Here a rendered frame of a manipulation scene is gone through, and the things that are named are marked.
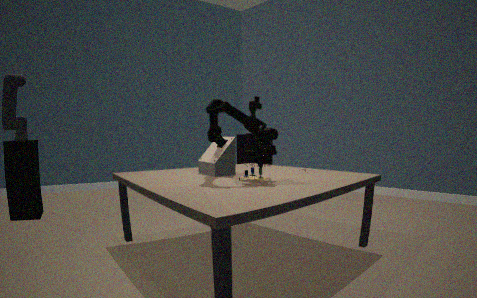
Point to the yellow circuit board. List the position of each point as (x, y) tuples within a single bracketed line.
[(253, 177)]

